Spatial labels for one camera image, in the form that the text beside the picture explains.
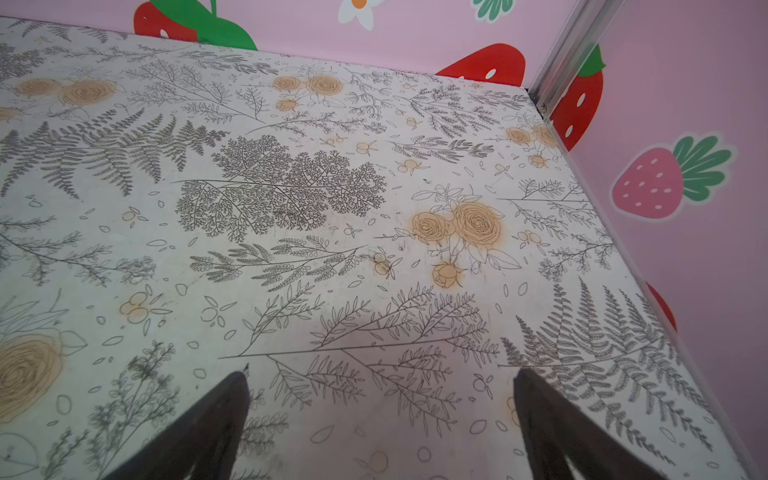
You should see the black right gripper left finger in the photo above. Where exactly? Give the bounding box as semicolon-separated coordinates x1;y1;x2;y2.
107;371;250;480

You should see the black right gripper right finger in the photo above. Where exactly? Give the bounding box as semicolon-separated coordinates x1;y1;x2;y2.
514;369;662;480

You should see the aluminium corner post right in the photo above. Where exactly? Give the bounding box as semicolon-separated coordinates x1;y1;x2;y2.
528;0;625;121

